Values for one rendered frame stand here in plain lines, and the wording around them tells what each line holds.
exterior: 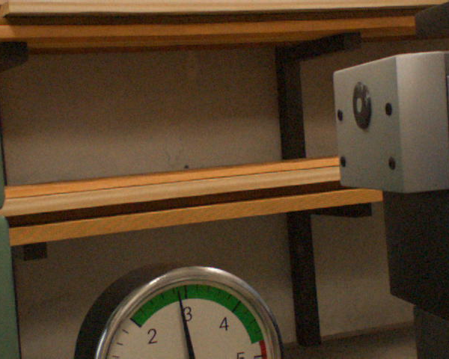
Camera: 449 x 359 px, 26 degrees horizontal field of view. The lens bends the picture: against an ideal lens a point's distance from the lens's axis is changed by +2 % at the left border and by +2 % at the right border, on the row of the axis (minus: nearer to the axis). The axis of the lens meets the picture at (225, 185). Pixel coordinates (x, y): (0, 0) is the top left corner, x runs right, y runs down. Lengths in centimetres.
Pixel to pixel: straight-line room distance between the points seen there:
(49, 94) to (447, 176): 240
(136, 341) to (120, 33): 225
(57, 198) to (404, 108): 189
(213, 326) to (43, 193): 221
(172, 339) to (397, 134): 37
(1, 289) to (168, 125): 276
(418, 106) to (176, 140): 249
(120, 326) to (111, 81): 276
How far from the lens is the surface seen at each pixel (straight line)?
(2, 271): 35
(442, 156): 65
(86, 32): 251
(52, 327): 302
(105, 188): 256
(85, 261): 302
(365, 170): 71
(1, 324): 35
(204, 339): 31
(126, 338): 30
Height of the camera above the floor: 73
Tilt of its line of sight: 3 degrees down
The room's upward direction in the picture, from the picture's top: 5 degrees counter-clockwise
